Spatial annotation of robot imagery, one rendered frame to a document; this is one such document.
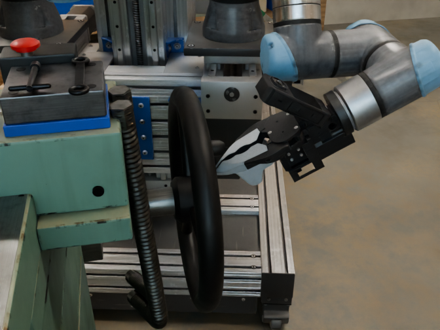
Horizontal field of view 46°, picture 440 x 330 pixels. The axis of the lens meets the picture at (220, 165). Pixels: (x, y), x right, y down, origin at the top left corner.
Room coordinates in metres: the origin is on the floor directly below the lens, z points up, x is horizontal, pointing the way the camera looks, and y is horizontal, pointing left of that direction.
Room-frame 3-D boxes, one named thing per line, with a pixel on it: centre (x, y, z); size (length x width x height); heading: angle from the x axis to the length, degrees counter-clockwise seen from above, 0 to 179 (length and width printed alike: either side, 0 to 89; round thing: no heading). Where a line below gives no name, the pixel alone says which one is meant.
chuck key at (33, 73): (0.48, 0.19, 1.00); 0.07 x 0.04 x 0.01; 12
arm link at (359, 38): (0.81, -0.23, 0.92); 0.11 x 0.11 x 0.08; 11
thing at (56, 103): (0.51, 0.18, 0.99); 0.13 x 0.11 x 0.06; 12
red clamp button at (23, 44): (0.54, 0.21, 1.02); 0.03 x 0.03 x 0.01
